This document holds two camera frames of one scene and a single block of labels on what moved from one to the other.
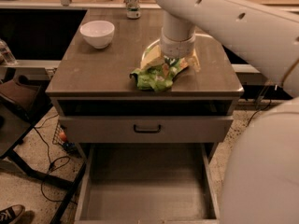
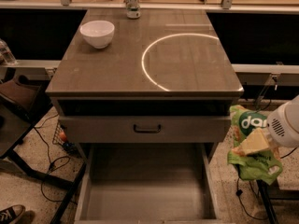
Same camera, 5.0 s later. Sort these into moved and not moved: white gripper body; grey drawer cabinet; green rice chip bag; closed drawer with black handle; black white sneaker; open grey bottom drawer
Moved: green rice chip bag; white gripper body
Not moved: grey drawer cabinet; closed drawer with black handle; open grey bottom drawer; black white sneaker
